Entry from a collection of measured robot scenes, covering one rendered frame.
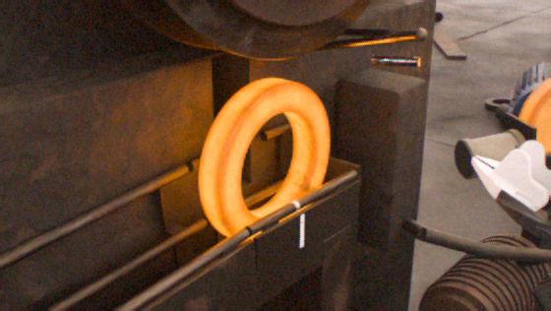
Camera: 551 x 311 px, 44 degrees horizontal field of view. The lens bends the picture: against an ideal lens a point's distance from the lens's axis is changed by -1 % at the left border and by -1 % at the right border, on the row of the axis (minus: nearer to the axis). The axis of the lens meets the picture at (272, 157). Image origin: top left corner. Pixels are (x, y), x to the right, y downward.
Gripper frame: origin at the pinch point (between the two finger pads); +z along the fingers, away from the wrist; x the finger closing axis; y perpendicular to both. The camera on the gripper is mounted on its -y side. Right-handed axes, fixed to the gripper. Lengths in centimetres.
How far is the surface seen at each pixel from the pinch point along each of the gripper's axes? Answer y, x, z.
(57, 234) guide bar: -7.6, 38.1, 21.2
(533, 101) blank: -2.1, -30.0, 5.6
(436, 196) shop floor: -92, -137, 47
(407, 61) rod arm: 9.3, 5.6, 10.2
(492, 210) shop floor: -86, -140, 28
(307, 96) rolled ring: 1.2, 9.1, 18.4
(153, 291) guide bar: -9.4, 34.0, 12.1
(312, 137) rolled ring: -3.7, 7.7, 17.0
